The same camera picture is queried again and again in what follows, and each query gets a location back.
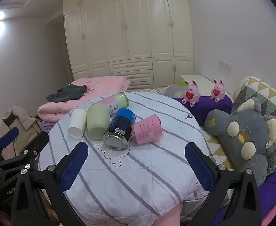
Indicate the white wall socket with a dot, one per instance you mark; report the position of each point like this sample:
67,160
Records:
225,65

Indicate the right pink bunny plush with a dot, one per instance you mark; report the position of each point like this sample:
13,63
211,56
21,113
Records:
218,91

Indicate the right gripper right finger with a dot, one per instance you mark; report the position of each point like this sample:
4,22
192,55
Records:
244,207

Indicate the white paper cup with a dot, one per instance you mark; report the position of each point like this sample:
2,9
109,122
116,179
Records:
77,124

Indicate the cream wardrobe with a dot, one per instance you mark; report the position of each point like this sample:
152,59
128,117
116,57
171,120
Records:
147,41

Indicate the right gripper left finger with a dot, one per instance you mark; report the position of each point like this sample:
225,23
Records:
28,207

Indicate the blue and black can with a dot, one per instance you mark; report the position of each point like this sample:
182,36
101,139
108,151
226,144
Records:
120,129

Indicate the grey koala plush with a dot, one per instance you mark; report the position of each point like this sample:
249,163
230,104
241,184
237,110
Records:
247,136

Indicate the triangle pattern quilted pillow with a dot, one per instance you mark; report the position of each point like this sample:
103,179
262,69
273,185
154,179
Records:
251,87

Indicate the pink and green can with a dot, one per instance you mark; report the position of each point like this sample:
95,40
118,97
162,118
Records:
115,102

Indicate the pink bunny plush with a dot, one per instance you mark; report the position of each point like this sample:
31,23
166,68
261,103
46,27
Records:
192,94
218,91

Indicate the purple pillow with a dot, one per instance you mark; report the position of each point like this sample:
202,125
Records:
201,109

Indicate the dark grey garment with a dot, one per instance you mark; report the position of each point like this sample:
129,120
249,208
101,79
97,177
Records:
70,92

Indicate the white striped quilt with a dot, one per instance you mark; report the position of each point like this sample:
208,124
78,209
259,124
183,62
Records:
142,183

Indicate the left pink bunny plush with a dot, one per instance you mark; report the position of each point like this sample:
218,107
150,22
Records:
192,94

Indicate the pink cup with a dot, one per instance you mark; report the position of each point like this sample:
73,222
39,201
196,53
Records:
147,130

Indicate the light green cup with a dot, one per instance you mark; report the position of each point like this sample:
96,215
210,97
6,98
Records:
98,120

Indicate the purple folded cloth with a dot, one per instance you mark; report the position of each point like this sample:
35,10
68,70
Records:
47,126

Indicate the beige jacket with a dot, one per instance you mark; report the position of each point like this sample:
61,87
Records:
29,127

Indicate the pink folded blanket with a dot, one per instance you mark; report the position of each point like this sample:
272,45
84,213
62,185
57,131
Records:
97,86

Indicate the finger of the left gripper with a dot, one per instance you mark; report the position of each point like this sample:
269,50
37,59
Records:
30,153
9,137

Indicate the grey green cushion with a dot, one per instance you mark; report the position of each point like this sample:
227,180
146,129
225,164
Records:
176,90

